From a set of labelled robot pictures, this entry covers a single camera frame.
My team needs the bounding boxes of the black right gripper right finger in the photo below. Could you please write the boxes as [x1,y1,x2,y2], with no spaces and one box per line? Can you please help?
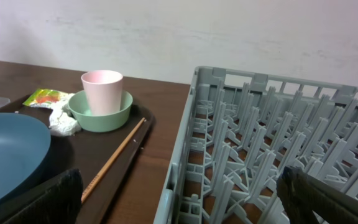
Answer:
[277,166,358,224]

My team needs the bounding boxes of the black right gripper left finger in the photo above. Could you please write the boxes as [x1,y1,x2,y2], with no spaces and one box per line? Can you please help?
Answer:
[0,169,83,223]

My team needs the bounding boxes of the dark blue plate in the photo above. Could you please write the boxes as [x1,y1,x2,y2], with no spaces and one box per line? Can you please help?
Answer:
[0,113,51,203]

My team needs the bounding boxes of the white tissue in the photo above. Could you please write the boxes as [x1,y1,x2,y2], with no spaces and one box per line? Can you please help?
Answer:
[49,93,81,137]

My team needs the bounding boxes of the green yellow snack wrapper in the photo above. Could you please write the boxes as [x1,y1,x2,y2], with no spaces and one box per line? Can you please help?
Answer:
[23,88,72,109]

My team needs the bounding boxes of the grey dishwasher rack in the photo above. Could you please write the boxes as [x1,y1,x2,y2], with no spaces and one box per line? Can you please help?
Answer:
[154,66,358,223]

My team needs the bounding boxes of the wooden chopstick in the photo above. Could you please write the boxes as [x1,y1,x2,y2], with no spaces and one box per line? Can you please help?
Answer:
[81,118,146,204]

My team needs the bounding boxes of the dark brown serving tray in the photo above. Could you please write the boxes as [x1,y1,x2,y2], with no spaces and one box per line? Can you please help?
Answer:
[0,101,155,223]

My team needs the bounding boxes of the mint green bowl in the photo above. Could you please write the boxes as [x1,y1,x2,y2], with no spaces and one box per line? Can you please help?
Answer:
[68,90,133,133]

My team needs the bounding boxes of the pink plastic cup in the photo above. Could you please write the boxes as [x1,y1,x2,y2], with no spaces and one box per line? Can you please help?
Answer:
[81,70,123,116]

